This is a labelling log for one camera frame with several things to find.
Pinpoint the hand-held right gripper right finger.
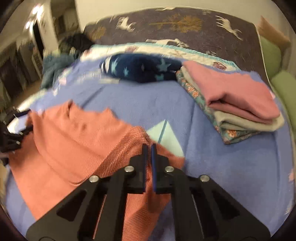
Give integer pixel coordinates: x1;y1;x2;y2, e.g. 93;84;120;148
151;143;271;241

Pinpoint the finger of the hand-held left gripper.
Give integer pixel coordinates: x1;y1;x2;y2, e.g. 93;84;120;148
7;109;31;127
15;125;34;139

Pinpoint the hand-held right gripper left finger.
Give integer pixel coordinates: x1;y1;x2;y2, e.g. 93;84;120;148
25;144;148;241

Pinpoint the orange bear print shirt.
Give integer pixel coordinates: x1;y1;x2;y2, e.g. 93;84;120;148
9;100;185;241

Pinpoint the black clothes pile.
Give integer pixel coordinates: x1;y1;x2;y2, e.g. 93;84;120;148
59;32;93;54

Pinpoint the teal fleece blanket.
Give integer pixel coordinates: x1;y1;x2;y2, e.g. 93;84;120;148
40;54;77;90

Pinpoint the navy star print blanket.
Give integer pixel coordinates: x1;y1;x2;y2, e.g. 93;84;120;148
99;53;183;83

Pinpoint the pink folded garment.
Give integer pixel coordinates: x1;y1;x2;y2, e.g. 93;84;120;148
183;61;281;122

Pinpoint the dark deer print mattress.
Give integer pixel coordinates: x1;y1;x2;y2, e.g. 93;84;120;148
83;7;272;86

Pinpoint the green pillow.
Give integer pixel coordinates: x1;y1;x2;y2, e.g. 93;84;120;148
270;71;296;121
260;37;282;78

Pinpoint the tan pillow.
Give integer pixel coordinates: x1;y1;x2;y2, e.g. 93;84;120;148
257;16;292;50

